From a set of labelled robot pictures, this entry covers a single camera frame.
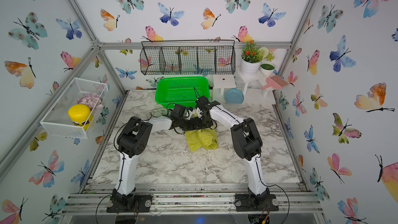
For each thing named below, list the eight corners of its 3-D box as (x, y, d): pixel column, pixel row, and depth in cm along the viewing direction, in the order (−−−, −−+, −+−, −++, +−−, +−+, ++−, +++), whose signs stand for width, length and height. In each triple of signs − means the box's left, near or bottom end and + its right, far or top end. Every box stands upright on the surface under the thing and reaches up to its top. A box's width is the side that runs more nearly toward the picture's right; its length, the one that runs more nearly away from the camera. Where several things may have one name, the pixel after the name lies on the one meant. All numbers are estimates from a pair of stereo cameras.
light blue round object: (225, 103, 115) (225, 101, 113) (223, 90, 124) (223, 87, 122) (244, 103, 115) (244, 101, 113) (241, 90, 124) (241, 87, 122)
